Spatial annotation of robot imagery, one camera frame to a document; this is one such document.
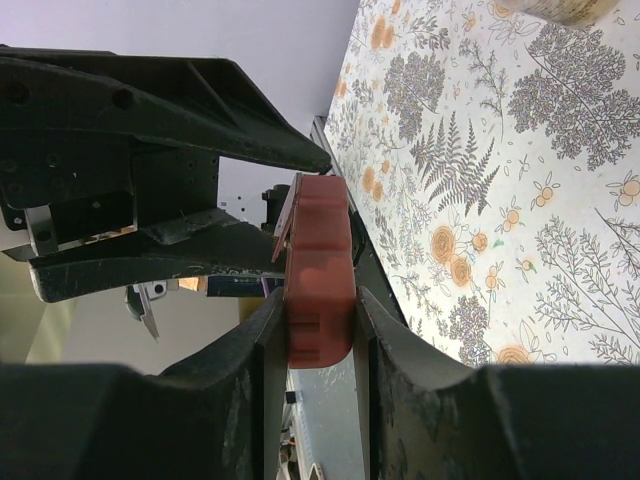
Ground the floral table mat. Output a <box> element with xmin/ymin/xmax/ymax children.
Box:
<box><xmin>326</xmin><ymin>1</ymin><xmax>639</xmax><ymax>367</ymax></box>

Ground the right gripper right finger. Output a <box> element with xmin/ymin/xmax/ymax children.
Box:
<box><xmin>355</xmin><ymin>288</ymin><xmax>639</xmax><ymax>479</ymax></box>

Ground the clear small pill bottle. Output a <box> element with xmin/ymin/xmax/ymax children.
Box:
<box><xmin>498</xmin><ymin>0</ymin><xmax>619</xmax><ymax>27</ymax></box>

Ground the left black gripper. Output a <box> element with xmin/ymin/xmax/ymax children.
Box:
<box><xmin>1</xmin><ymin>46</ymin><xmax>331</xmax><ymax>303</ymax></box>

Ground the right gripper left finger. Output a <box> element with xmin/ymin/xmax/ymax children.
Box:
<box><xmin>1</xmin><ymin>289</ymin><xmax>285</xmax><ymax>479</ymax></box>

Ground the red pill organizer box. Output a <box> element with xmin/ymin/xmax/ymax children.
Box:
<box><xmin>272</xmin><ymin>173</ymin><xmax>356</xmax><ymax>369</ymax></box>

